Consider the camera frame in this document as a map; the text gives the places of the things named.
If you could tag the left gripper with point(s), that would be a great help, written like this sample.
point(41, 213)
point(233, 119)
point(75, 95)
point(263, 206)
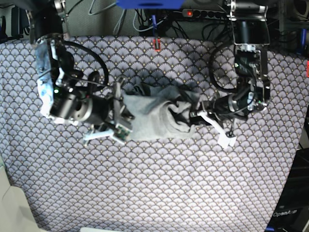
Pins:
point(233, 106)

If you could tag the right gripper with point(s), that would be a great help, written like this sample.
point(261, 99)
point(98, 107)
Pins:
point(95, 110)

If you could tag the light grey T-shirt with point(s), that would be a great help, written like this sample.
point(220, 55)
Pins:
point(160, 112)

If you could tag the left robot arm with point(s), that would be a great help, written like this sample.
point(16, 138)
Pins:
point(252, 93)

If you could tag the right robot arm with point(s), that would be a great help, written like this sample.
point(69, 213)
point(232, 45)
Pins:
point(68, 97)

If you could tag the fan-patterned table cloth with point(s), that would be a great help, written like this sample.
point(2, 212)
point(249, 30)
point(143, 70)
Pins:
point(167, 185)

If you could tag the red table clamp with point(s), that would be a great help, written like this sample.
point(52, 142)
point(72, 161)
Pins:
point(157, 45)

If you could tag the black OpenArm box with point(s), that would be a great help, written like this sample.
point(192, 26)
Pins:
point(292, 211)

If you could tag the black power strip red switch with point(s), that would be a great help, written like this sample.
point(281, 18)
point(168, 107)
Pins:
point(202, 14)

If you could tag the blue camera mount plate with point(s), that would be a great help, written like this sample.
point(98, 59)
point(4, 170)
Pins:
point(150, 4)

